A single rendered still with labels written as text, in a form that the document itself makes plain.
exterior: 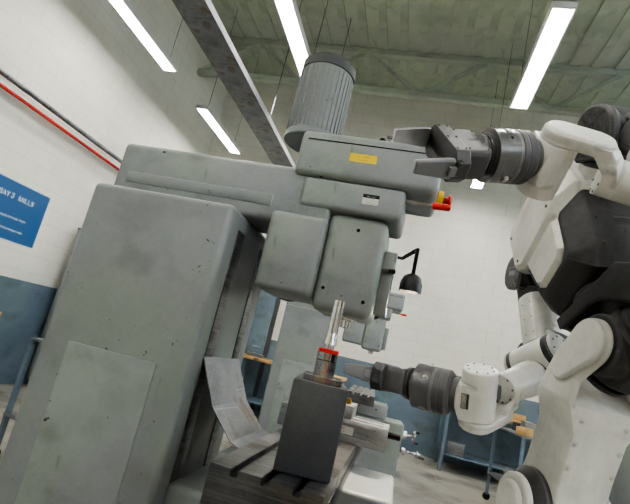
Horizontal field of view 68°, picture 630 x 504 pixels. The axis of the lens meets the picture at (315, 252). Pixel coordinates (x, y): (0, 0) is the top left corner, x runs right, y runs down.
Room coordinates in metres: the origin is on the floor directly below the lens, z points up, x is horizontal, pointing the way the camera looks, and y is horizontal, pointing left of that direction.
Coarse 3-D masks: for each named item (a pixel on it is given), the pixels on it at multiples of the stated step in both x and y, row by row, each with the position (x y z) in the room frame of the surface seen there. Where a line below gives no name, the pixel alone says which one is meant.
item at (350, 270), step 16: (336, 224) 1.44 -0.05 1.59; (352, 224) 1.43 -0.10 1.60; (368, 224) 1.42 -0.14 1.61; (384, 224) 1.42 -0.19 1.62; (336, 240) 1.44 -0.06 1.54; (352, 240) 1.43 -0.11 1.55; (368, 240) 1.42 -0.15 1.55; (384, 240) 1.42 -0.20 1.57; (336, 256) 1.44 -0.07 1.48; (352, 256) 1.43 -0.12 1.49; (368, 256) 1.42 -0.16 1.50; (384, 256) 1.48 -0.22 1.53; (320, 272) 1.45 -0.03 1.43; (336, 272) 1.44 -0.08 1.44; (352, 272) 1.43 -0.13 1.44; (368, 272) 1.41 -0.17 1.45; (320, 288) 1.45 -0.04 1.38; (336, 288) 1.43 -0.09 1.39; (352, 288) 1.42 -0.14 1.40; (368, 288) 1.41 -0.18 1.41; (320, 304) 1.44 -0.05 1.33; (352, 304) 1.42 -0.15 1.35; (368, 304) 1.41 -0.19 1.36; (368, 320) 1.49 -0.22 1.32
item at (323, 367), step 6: (318, 354) 1.07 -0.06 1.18; (324, 354) 1.06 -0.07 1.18; (330, 354) 1.06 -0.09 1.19; (318, 360) 1.07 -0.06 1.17; (324, 360) 1.06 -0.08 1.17; (330, 360) 1.06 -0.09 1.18; (336, 360) 1.07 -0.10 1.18; (318, 366) 1.07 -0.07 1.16; (324, 366) 1.06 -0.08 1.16; (330, 366) 1.06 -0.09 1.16; (318, 372) 1.06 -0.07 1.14; (324, 372) 1.06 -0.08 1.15; (330, 372) 1.06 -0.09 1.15; (330, 378) 1.06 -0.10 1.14
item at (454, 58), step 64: (256, 0) 6.42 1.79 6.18; (320, 0) 6.10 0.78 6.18; (384, 0) 5.80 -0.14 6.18; (448, 0) 5.53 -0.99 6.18; (512, 0) 5.30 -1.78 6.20; (576, 0) 5.05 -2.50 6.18; (256, 64) 8.16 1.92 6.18; (384, 64) 6.88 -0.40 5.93; (448, 64) 6.88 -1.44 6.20; (512, 64) 6.41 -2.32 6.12; (576, 64) 6.17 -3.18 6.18
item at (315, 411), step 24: (312, 384) 1.02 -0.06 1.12; (336, 384) 1.05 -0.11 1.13; (288, 408) 1.03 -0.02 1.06; (312, 408) 1.02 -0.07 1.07; (336, 408) 1.02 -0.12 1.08; (288, 432) 1.03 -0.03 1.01; (312, 432) 1.02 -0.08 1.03; (336, 432) 1.02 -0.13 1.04; (288, 456) 1.02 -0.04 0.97; (312, 456) 1.02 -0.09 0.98
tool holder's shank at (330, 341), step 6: (336, 300) 1.07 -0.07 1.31; (336, 306) 1.07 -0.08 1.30; (342, 306) 1.07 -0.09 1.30; (336, 312) 1.07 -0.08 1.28; (342, 312) 1.08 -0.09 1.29; (336, 318) 1.07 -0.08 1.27; (330, 324) 1.08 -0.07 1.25; (336, 324) 1.07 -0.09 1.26; (330, 330) 1.07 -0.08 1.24; (336, 330) 1.07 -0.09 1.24; (330, 336) 1.07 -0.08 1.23; (336, 336) 1.07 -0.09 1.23; (324, 342) 1.08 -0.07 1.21; (330, 342) 1.07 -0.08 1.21; (336, 342) 1.07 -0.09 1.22; (330, 348) 1.07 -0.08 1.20
